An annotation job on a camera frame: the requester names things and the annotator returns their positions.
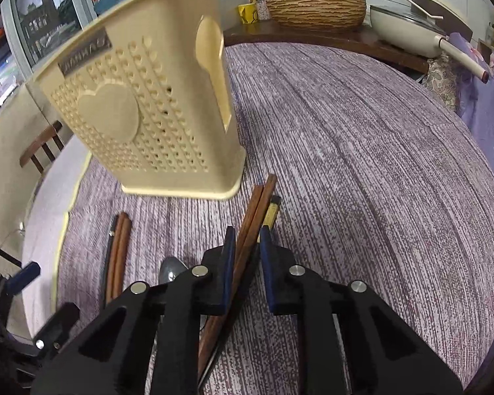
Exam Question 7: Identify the paisley patterned cloth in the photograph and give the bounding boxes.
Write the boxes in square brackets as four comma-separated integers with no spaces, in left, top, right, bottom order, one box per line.
[422,55,462,113]

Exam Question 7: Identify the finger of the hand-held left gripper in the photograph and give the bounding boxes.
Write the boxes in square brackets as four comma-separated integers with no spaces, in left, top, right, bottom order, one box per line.
[32,302,81,353]
[4,260,41,296]

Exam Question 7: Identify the woven wicker basket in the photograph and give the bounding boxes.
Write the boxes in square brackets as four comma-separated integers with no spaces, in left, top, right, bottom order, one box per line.
[264,0,367,31]

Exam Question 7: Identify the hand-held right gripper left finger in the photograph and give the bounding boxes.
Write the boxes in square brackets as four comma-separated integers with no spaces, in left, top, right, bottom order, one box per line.
[32,225,236,395]

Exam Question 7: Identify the cream perforated utensil holder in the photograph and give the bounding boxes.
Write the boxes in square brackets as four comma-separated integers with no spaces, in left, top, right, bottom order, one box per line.
[36,0,247,200]

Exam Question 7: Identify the wooden chair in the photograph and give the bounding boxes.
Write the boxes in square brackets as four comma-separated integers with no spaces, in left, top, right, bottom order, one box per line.
[19,120,65,174]

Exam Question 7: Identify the plain black chopstick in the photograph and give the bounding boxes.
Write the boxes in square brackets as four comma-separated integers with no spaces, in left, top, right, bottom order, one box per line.
[104,218,117,306]

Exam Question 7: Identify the yellow mug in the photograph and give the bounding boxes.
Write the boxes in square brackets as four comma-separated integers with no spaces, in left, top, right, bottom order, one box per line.
[237,2,259,25]

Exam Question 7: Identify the metal spoon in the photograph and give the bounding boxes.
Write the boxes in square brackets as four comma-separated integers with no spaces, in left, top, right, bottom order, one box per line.
[158,256,192,287]

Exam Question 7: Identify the purple striped tablecloth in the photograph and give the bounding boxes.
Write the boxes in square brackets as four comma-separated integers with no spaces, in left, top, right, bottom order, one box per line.
[55,42,494,395]

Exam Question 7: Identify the white ladle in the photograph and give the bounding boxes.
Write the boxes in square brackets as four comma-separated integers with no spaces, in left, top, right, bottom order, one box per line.
[370,4,490,84]

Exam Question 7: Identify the black cable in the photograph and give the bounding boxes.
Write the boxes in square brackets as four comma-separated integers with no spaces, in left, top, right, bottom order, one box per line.
[0,235,22,269]

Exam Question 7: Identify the dark wooden counter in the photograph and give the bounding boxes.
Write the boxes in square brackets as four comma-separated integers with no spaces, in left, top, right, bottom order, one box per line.
[222,20,431,75]

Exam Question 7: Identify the pale tablecloth yellow trim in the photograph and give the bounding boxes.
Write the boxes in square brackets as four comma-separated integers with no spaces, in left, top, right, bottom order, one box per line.
[22,132,94,339]

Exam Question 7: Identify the black chopstick gold band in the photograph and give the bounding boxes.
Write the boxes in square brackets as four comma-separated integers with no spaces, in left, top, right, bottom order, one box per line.
[198,195,283,388]

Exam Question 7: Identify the cream pot lid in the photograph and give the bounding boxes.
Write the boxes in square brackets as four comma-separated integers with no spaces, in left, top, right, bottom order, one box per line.
[402,0,474,30]

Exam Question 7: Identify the purple floral cloth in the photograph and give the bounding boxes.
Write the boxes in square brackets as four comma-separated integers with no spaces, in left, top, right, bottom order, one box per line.
[448,32,494,182]

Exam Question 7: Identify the brown wooden chopstick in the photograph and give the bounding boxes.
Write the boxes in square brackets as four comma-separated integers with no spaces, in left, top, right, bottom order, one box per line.
[106,213,126,302]
[198,186,265,369]
[200,174,278,369]
[112,214,132,300]

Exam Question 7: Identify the glass display cabinet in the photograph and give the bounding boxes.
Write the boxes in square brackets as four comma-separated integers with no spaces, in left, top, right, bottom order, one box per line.
[0,0,98,67]

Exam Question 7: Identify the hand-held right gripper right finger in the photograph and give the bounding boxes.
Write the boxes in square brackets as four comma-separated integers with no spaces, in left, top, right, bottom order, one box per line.
[259,225,464,395]

